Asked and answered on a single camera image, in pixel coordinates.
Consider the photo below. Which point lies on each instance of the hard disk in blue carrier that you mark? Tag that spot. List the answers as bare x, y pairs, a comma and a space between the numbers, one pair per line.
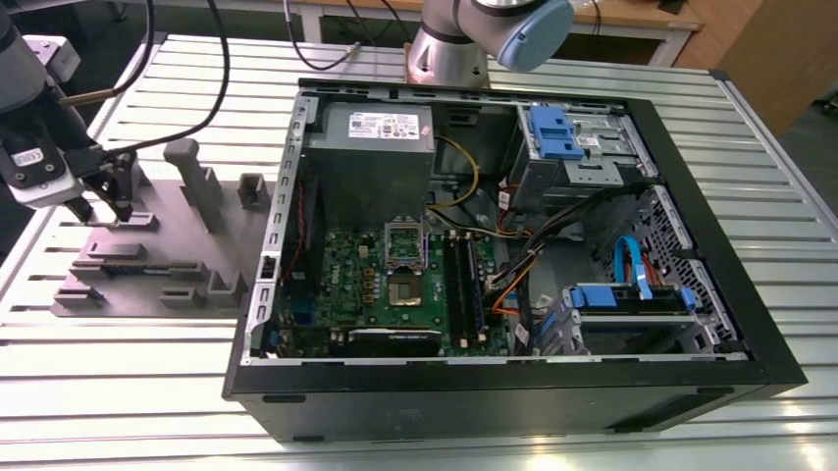
595, 298

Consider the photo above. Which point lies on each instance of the black RAM slot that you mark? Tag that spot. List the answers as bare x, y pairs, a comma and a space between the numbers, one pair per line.
474, 287
454, 287

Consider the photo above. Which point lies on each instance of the RAM stick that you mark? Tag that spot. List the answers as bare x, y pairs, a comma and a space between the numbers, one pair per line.
134, 270

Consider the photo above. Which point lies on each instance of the wooden desk white frame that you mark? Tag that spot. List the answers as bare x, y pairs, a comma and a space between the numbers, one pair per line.
677, 19

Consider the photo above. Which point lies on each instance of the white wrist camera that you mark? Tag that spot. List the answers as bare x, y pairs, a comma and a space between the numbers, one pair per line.
39, 167

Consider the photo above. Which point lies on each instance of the green motherboard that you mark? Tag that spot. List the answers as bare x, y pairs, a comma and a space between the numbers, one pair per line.
354, 255

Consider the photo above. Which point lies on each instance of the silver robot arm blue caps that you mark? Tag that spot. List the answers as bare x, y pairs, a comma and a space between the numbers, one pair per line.
451, 59

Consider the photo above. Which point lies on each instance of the black graphics card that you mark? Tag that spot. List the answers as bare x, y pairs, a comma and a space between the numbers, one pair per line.
393, 341

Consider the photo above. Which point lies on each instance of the grey power supply unit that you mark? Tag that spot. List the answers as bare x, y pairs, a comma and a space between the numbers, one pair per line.
367, 172

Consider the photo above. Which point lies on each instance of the metal disk bay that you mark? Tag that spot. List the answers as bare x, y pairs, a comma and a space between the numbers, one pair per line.
629, 321

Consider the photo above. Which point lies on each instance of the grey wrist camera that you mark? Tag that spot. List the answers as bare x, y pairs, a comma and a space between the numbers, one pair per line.
55, 59

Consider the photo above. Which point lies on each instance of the black PC case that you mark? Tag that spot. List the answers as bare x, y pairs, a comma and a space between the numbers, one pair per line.
458, 407

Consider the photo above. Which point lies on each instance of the blue drive carrier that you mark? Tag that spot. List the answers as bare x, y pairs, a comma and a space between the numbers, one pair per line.
553, 132

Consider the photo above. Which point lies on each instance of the metal drive cage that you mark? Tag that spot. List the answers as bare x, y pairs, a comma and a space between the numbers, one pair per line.
589, 172

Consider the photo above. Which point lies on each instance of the blue board connector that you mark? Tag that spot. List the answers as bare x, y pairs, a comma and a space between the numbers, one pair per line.
303, 311

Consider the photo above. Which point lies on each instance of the grey parts rack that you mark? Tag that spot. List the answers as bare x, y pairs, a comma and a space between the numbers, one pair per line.
174, 235

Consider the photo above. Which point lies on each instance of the brown wooden cabinet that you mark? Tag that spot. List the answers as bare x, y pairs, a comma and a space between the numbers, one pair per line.
773, 49

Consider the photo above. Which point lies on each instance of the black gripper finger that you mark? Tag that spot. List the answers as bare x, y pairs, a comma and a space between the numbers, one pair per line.
82, 211
118, 181

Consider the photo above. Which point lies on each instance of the CPU socket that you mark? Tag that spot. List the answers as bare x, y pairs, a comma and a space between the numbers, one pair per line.
406, 293

